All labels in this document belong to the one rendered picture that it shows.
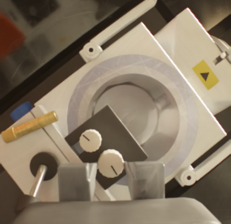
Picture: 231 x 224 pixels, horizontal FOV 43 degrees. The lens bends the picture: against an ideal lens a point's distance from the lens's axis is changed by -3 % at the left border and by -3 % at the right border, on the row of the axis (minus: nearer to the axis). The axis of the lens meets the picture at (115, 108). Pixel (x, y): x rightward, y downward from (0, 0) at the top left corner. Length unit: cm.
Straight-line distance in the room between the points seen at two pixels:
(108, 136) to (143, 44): 7
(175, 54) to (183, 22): 3
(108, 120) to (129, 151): 2
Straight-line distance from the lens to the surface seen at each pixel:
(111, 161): 18
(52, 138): 19
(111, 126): 19
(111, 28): 21
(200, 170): 21
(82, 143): 17
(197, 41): 24
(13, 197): 25
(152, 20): 32
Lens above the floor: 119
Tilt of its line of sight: 1 degrees up
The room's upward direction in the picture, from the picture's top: 52 degrees clockwise
